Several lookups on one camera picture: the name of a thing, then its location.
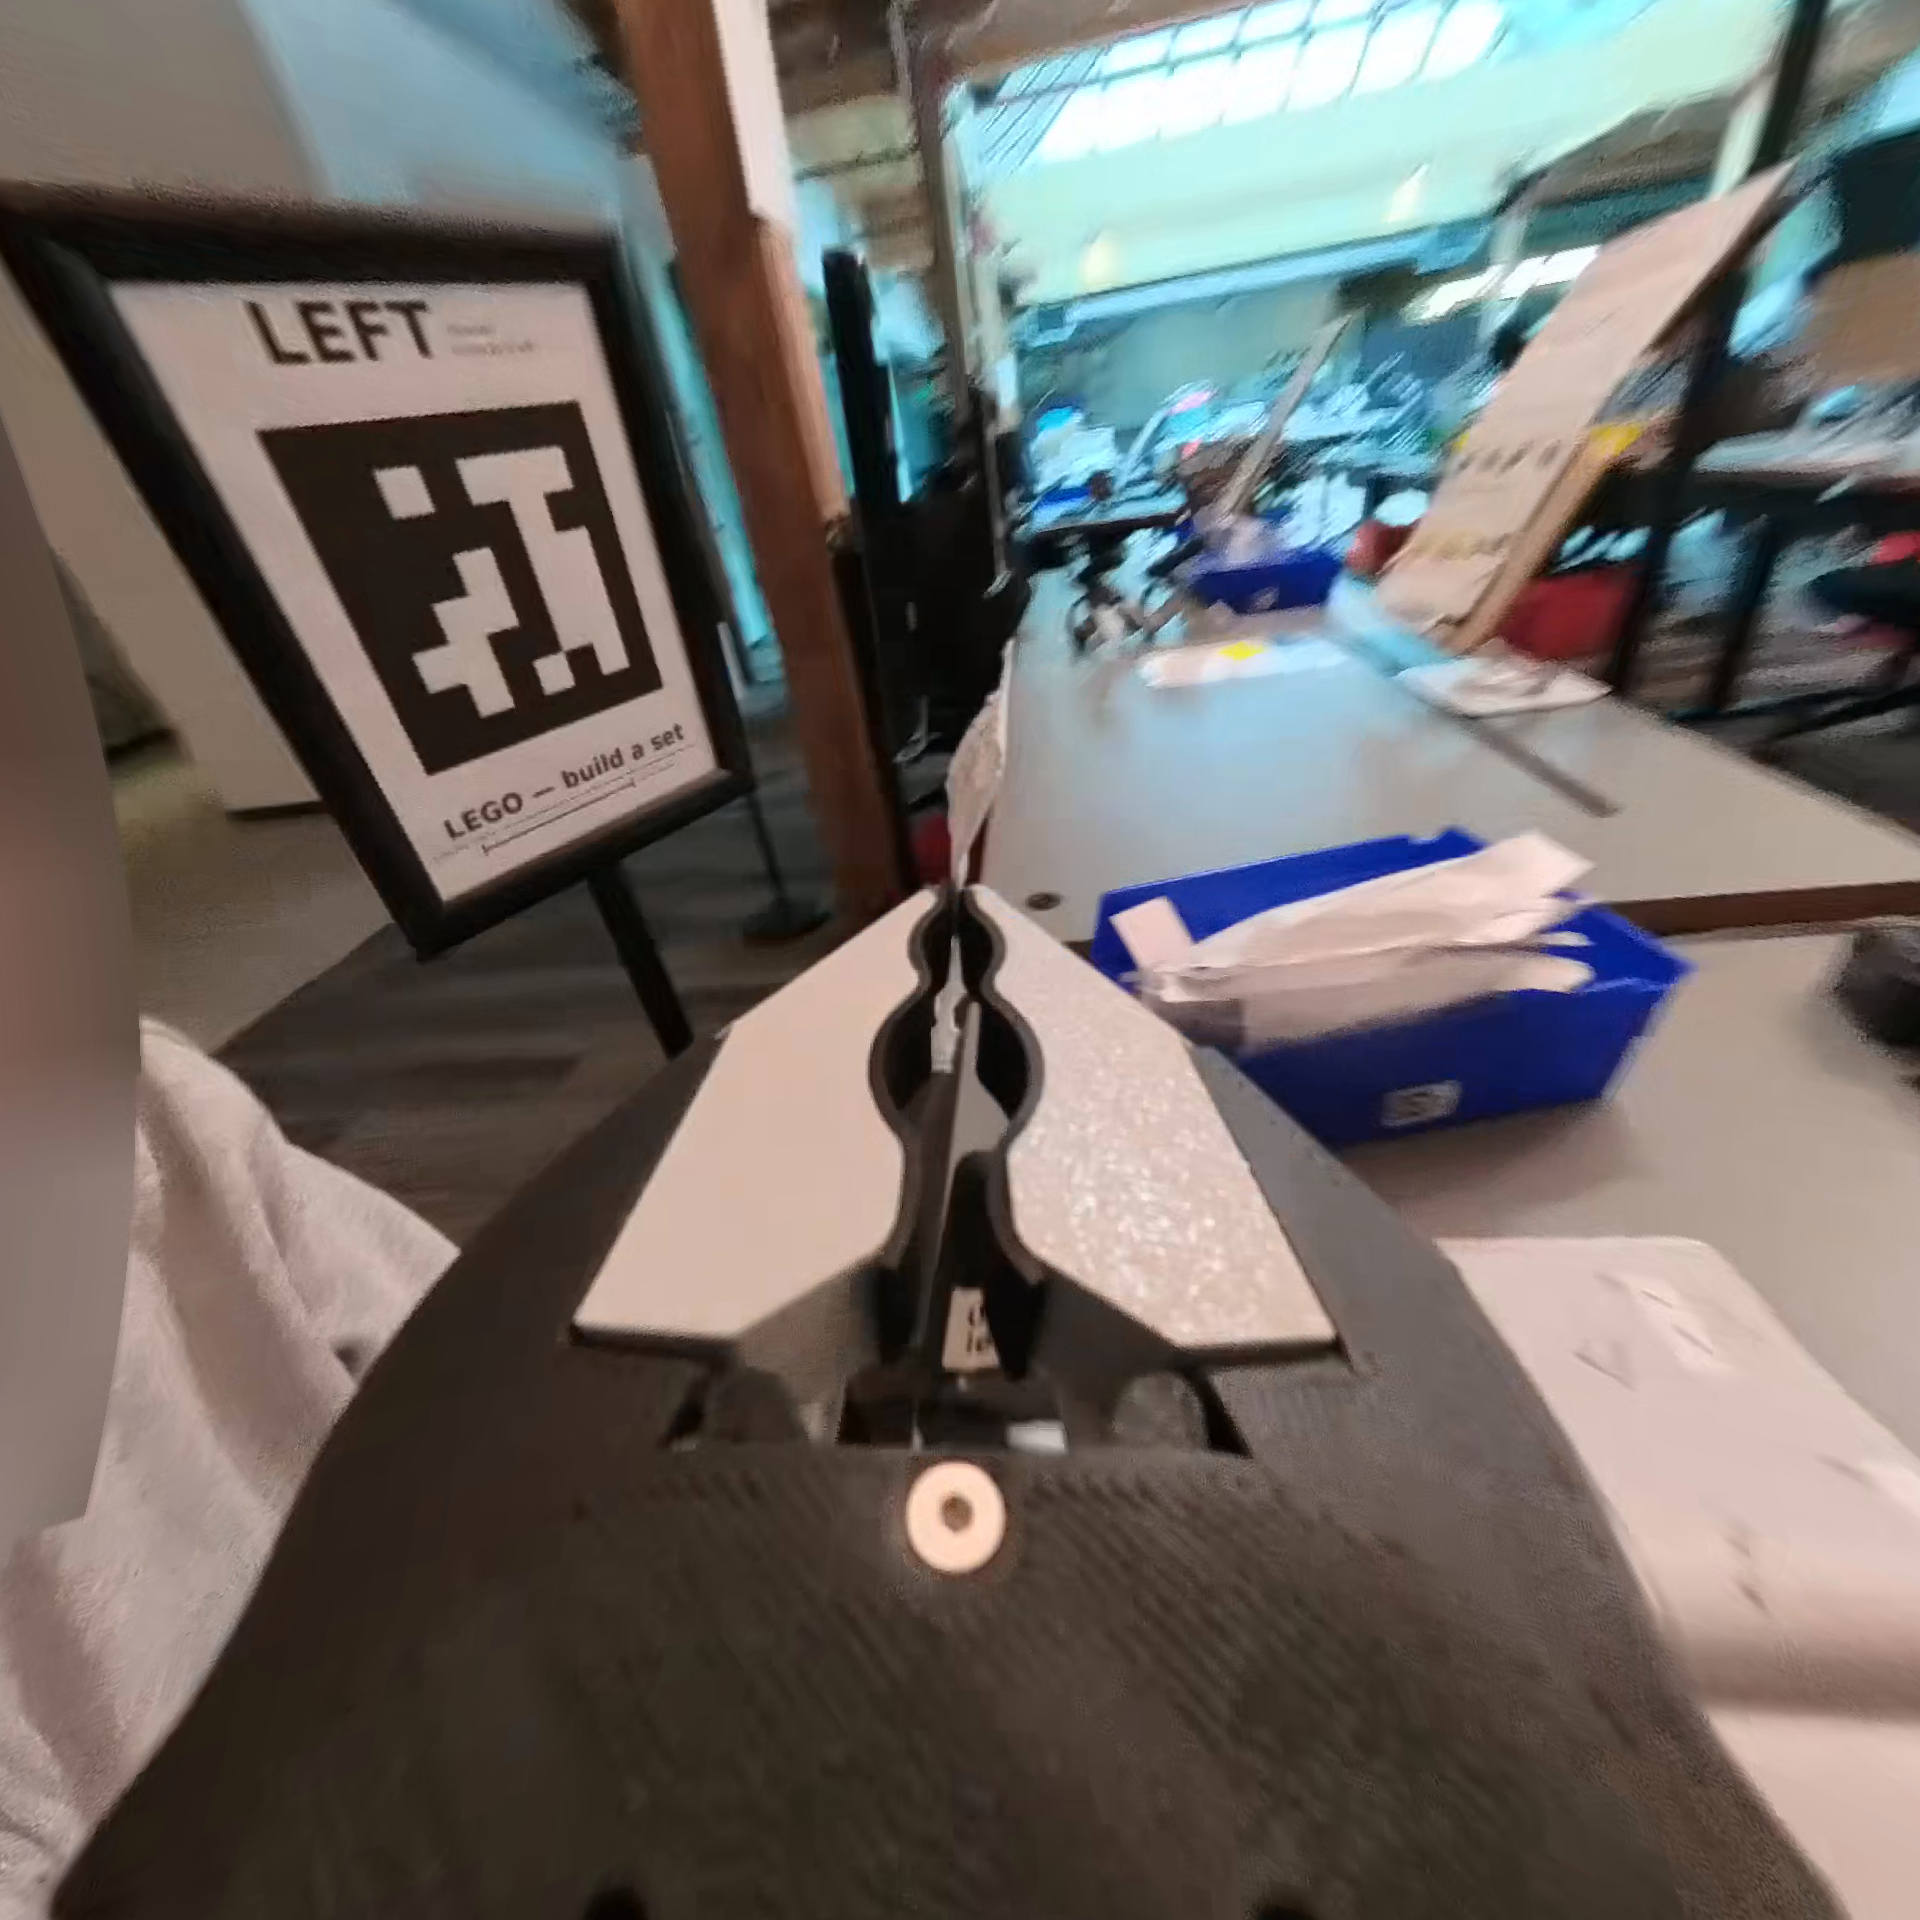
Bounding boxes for wooden support post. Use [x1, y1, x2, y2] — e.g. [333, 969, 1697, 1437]
[607, 0, 917, 917]

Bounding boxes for blue plastic bin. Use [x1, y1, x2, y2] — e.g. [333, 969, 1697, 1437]
[1191, 545, 1347, 615]
[1093, 829, 1693, 1149]

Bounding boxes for black framed marker sign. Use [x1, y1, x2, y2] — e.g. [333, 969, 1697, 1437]
[0, 187, 758, 1059]

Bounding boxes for instruction booklet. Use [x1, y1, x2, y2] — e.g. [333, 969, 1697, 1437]
[1437, 1236, 1920, 1719]

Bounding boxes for wood-backed poster board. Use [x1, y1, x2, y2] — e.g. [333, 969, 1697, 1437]
[1371, 162, 1802, 655]

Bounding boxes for small clear plastic parts bag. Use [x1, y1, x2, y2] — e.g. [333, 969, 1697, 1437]
[908, 703, 1011, 1360]

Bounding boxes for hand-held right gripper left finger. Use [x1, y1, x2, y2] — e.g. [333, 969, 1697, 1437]
[573, 884, 959, 1344]

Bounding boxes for black battery charging case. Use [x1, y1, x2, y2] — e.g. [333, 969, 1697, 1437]
[1838, 919, 1920, 1052]

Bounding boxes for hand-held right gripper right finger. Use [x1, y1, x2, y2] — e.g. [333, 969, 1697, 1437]
[965, 884, 1337, 1353]

